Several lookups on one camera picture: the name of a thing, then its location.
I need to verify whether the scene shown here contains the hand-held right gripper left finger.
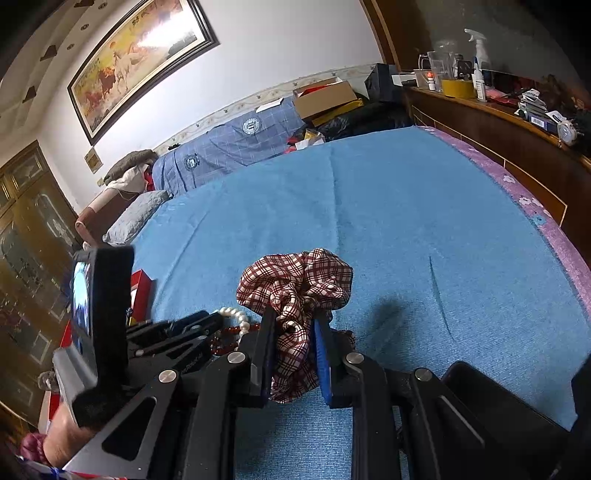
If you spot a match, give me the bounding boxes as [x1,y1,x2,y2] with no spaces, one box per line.
[65,307,278,480]

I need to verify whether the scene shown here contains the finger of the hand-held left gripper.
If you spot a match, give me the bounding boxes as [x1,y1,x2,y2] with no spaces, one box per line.
[130,335,214,373]
[127,310,223,352]

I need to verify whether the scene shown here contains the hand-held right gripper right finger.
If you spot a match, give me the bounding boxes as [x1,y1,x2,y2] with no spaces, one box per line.
[312,318,522,480]

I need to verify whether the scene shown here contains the red tray with white inside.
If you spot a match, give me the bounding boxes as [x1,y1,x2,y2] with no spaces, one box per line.
[126,270,155,326]

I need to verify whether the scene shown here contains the red plaid scrunchie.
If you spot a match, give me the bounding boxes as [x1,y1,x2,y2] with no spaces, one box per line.
[236,248,355,404]

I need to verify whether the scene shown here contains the person's left forearm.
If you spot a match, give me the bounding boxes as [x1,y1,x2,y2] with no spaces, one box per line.
[44,406,100,467]

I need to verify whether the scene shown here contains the brown sofa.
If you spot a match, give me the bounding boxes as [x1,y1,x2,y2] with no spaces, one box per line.
[75,187,139,247]

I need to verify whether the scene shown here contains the grey pillow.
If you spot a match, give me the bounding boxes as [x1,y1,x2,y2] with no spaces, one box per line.
[102,190,172,245]

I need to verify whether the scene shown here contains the wooden wardrobe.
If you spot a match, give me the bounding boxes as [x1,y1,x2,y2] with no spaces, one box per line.
[0,141,81,416]

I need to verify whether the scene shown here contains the white garment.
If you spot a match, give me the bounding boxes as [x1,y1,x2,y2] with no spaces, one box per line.
[107,166,148,192]

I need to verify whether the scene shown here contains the brown grey folded blanket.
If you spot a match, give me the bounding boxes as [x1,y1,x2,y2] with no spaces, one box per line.
[104,150,158,185]

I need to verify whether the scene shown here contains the blue blanket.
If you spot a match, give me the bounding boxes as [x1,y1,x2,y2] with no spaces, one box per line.
[131,124,591,480]

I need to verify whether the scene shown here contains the blue checkered quilt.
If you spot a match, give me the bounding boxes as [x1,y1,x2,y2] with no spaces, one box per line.
[151,97,305,197]

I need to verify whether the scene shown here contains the framed horse painting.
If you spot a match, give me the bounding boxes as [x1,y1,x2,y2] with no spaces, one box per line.
[67,0,220,146]

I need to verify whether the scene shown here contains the black and yellow bag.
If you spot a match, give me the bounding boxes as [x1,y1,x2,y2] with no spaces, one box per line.
[305,99,414,141]

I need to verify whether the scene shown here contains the open cardboard box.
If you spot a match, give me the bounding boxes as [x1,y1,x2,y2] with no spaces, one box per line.
[292,78,358,121]

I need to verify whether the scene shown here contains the wooden headboard shelf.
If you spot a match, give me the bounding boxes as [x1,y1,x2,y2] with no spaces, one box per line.
[404,85,591,232]

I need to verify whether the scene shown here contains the yellow tape roll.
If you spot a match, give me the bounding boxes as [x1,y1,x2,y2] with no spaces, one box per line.
[441,79,476,99]

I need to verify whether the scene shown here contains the clear glass jug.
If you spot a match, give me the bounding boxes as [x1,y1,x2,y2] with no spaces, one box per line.
[418,41,458,90]

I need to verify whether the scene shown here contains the small alarm clock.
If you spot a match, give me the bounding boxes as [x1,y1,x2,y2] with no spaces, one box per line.
[558,120,580,146]

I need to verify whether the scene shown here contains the white spray bottle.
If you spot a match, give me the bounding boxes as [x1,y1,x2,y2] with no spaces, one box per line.
[464,28,491,84]

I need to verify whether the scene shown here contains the red bead bracelet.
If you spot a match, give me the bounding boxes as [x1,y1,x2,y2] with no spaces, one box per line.
[210,323,245,356]

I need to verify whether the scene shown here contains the white pearl bracelet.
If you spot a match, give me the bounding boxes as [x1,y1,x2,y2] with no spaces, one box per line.
[219,306,262,333]

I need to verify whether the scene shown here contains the pink hair tie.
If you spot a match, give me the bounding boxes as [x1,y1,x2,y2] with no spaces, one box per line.
[19,431,49,462]

